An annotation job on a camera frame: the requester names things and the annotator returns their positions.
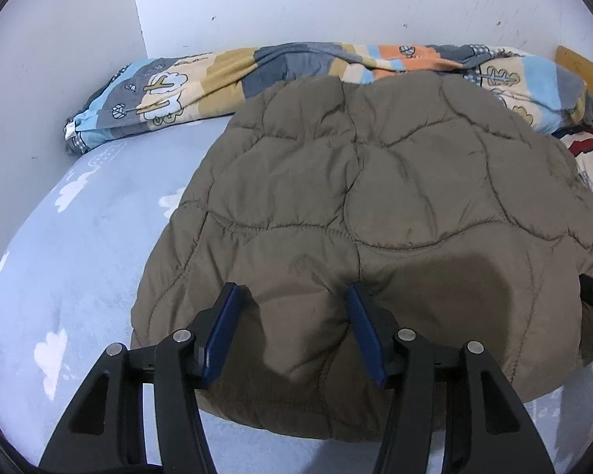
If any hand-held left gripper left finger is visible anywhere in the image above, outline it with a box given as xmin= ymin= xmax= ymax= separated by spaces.
xmin=37 ymin=281 xmax=252 ymax=474

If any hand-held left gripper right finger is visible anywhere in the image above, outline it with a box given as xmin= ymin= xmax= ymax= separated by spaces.
xmin=345 ymin=281 xmax=557 ymax=474

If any olive quilted hooded jacket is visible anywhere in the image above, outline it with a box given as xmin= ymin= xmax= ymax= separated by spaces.
xmin=129 ymin=71 xmax=593 ymax=440

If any light blue cloud bed sheet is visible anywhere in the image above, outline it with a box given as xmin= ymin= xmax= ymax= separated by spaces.
xmin=0 ymin=115 xmax=593 ymax=474

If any wooden headboard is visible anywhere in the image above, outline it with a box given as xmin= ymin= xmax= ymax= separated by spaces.
xmin=555 ymin=45 xmax=593 ymax=151

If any patchwork tree print blanket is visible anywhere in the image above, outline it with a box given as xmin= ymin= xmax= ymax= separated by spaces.
xmin=62 ymin=42 xmax=593 ymax=158

